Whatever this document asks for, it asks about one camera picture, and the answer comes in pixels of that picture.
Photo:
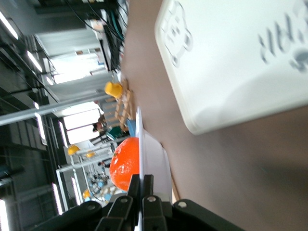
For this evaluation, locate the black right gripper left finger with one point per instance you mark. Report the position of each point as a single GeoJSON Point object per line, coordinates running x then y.
{"type": "Point", "coordinates": [132, 199]}

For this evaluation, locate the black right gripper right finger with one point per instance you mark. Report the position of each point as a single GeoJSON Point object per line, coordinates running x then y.
{"type": "Point", "coordinates": [150, 207]}

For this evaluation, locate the orange fruit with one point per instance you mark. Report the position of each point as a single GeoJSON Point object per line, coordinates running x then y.
{"type": "Point", "coordinates": [125, 163]}

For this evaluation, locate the white ribbed plate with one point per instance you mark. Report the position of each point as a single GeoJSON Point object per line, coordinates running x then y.
{"type": "Point", "coordinates": [151, 156]}

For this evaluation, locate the yellow hard hat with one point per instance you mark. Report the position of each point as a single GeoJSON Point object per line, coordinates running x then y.
{"type": "Point", "coordinates": [86, 193]}
{"type": "Point", "coordinates": [73, 149]}
{"type": "Point", "coordinates": [90, 154]}

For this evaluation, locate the green chair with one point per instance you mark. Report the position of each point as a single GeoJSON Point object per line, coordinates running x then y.
{"type": "Point", "coordinates": [115, 132]}

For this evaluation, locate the blue bowl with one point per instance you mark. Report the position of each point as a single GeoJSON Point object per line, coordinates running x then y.
{"type": "Point", "coordinates": [131, 127]}

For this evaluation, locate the person in background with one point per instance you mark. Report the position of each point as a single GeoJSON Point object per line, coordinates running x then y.
{"type": "Point", "coordinates": [98, 125]}

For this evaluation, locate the wooden slatted rack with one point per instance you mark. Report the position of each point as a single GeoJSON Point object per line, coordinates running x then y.
{"type": "Point", "coordinates": [124, 106]}

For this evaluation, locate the yellow cup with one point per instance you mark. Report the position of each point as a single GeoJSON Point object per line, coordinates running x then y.
{"type": "Point", "coordinates": [112, 89]}

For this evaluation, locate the grey metal pole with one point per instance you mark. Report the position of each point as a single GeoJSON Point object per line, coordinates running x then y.
{"type": "Point", "coordinates": [48, 109]}

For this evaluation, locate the cream tray with bear print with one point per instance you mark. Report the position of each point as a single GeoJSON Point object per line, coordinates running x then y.
{"type": "Point", "coordinates": [228, 72]}

